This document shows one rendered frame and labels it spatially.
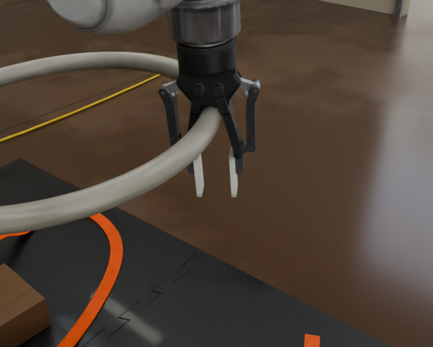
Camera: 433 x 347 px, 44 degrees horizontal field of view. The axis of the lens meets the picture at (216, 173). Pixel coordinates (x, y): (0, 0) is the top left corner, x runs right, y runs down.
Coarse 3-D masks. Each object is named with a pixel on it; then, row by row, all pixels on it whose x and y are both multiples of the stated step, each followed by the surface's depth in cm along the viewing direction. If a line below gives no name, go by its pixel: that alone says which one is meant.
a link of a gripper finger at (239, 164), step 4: (244, 140) 75; (244, 144) 74; (244, 148) 74; (244, 152) 75; (236, 160) 76; (240, 160) 76; (236, 164) 76; (240, 164) 76; (236, 168) 76; (240, 168) 76; (236, 172) 77; (240, 172) 77
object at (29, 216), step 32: (32, 64) 92; (64, 64) 93; (96, 64) 93; (128, 64) 92; (160, 64) 88; (192, 128) 67; (160, 160) 60; (192, 160) 64; (96, 192) 56; (128, 192) 58; (0, 224) 54; (32, 224) 55
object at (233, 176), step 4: (232, 148) 76; (232, 152) 75; (232, 156) 74; (232, 160) 75; (232, 164) 75; (232, 168) 75; (232, 172) 76; (232, 176) 76; (236, 176) 78; (232, 180) 77; (236, 180) 78; (232, 184) 77; (236, 184) 78; (232, 188) 77; (236, 188) 78; (232, 192) 78; (236, 192) 78; (232, 196) 78; (236, 196) 78
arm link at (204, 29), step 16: (192, 0) 60; (208, 0) 60; (224, 0) 61; (176, 16) 62; (192, 16) 61; (208, 16) 61; (224, 16) 62; (176, 32) 64; (192, 32) 62; (208, 32) 62; (224, 32) 63
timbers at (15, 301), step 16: (0, 272) 171; (0, 288) 165; (16, 288) 165; (32, 288) 165; (0, 304) 159; (16, 304) 159; (32, 304) 159; (0, 320) 154; (16, 320) 156; (32, 320) 161; (48, 320) 166; (0, 336) 153; (16, 336) 158; (32, 336) 163
